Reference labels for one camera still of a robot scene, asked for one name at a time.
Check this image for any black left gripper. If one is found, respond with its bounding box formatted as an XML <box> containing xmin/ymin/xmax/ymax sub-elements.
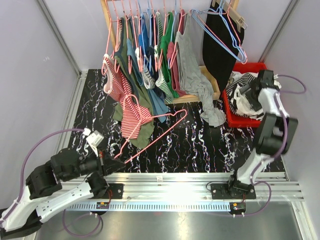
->
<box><xmin>62</xmin><ymin>144</ymin><xmax>126</xmax><ymax>182</ymax></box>

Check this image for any purple black striped tank top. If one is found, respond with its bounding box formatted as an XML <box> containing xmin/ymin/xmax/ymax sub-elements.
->
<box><xmin>225</xmin><ymin>74</ymin><xmax>241</xmax><ymax>97</ymax></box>

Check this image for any white plain tank top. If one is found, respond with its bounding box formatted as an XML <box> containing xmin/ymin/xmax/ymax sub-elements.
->
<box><xmin>234</xmin><ymin>90</ymin><xmax>264</xmax><ymax>120</ymax></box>

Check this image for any black white wide-striped top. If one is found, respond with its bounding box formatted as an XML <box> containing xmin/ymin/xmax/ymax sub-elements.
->
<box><xmin>227</xmin><ymin>73</ymin><xmax>263</xmax><ymax>121</ymax></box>

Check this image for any grey tank top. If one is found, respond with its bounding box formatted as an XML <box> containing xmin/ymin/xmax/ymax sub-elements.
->
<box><xmin>175</xmin><ymin>13</ymin><xmax>226</xmax><ymax>127</ymax></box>

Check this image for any pink wire hanger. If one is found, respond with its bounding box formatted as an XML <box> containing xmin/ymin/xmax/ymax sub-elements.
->
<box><xmin>113</xmin><ymin>93</ymin><xmax>188</xmax><ymax>165</ymax></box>
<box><xmin>202</xmin><ymin>8</ymin><xmax>245</xmax><ymax>65</ymax></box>

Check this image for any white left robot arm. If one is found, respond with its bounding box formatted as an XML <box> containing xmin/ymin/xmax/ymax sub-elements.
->
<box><xmin>0</xmin><ymin>148</ymin><xmax>125</xmax><ymax>240</ymax></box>

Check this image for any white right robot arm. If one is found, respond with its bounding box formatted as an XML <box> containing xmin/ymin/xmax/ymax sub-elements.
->
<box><xmin>225</xmin><ymin>69</ymin><xmax>299</xmax><ymax>199</ymax></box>

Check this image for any red white striped tank top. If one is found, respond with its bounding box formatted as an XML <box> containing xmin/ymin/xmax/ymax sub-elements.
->
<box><xmin>102</xmin><ymin>54</ymin><xmax>154</xmax><ymax>139</ymax></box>

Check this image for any light blue tank top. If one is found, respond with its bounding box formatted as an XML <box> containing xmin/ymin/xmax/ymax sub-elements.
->
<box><xmin>126</xmin><ymin>38</ymin><xmax>169</xmax><ymax>116</ymax></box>

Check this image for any maroon tank top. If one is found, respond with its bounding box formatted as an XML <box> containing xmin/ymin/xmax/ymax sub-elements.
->
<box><xmin>166</xmin><ymin>12</ymin><xmax>186</xmax><ymax>98</ymax></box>

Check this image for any green white striped tank top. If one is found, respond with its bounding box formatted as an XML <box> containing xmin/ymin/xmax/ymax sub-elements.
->
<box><xmin>154</xmin><ymin>11</ymin><xmax>174</xmax><ymax>104</ymax></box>

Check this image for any olive green tank top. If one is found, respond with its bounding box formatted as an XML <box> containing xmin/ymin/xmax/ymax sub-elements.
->
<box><xmin>113</xmin><ymin>17</ymin><xmax>155</xmax><ymax>148</ymax></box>

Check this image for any red plastic bin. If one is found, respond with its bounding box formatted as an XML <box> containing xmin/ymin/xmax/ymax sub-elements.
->
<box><xmin>221</xmin><ymin>62</ymin><xmax>267</xmax><ymax>128</ymax></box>

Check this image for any wooden clothes rack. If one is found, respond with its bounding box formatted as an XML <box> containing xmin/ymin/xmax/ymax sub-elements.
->
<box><xmin>99</xmin><ymin>0</ymin><xmax>240</xmax><ymax>104</ymax></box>

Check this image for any black garment on rack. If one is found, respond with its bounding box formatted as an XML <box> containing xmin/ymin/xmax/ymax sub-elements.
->
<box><xmin>202</xmin><ymin>10</ymin><xmax>245</xmax><ymax>91</ymax></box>

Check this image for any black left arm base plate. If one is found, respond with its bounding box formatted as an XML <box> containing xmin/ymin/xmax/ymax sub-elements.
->
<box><xmin>100</xmin><ymin>183</ymin><xmax>124</xmax><ymax>200</ymax></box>

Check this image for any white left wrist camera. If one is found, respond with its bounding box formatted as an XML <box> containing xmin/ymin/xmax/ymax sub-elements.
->
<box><xmin>83</xmin><ymin>128</ymin><xmax>105</xmax><ymax>157</ymax></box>

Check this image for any white slotted cable duct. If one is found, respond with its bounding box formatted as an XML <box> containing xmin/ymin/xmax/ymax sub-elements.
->
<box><xmin>67</xmin><ymin>201</ymin><xmax>231</xmax><ymax>212</ymax></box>

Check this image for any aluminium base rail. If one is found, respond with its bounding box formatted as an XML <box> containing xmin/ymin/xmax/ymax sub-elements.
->
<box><xmin>49</xmin><ymin>172</ymin><xmax>306</xmax><ymax>204</ymax></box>

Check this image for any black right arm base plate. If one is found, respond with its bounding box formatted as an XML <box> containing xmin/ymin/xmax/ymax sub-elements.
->
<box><xmin>210</xmin><ymin>183</ymin><xmax>257</xmax><ymax>200</ymax></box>

